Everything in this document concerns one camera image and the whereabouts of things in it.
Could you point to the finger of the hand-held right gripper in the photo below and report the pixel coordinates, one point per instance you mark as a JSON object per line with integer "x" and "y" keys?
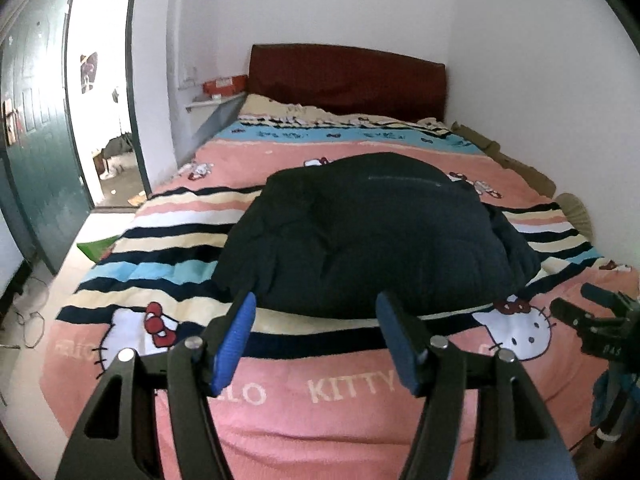
{"x": 570, "y": 312}
{"x": 600, "y": 294}

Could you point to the black hooded puffer jacket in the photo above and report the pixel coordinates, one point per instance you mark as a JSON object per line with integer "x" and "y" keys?
{"x": 360, "y": 230}

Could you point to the green floor mat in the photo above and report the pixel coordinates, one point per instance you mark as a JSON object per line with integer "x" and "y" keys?
{"x": 97, "y": 250}

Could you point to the grey leaning board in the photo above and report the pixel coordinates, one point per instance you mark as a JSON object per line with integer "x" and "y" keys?
{"x": 217, "y": 121}

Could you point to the wall poster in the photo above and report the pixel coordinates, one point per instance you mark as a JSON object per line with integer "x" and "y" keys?
{"x": 88, "y": 72}

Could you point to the dark red bed headboard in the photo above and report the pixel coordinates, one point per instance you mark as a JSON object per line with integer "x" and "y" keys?
{"x": 345, "y": 80}

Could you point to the green panelled door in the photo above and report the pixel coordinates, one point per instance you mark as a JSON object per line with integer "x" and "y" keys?
{"x": 40, "y": 135}

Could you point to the blue cloth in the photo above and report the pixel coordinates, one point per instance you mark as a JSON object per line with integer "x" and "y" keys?
{"x": 605, "y": 400}

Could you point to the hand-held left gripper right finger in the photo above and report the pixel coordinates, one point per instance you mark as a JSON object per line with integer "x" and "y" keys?
{"x": 400, "y": 345}

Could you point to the olive green pillow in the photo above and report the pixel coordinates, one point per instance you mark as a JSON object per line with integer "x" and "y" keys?
{"x": 510, "y": 160}

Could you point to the dark clothes pile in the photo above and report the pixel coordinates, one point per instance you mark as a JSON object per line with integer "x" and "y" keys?
{"x": 116, "y": 145}

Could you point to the beige woven fan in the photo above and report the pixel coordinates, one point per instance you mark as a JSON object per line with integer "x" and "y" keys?
{"x": 575, "y": 210}

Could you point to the red cardboard box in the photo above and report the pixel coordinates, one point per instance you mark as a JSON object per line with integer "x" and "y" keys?
{"x": 225, "y": 85}

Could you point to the white wall shelf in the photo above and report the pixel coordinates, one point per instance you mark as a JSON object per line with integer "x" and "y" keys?
{"x": 210, "y": 104}

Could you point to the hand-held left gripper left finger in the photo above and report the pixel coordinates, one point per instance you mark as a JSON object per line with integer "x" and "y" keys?
{"x": 232, "y": 345}

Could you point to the white wall switch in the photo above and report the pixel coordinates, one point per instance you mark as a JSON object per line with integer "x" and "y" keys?
{"x": 188, "y": 77}

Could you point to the pink striped cartoon cat blanket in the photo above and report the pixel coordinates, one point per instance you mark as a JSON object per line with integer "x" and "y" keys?
{"x": 350, "y": 425}

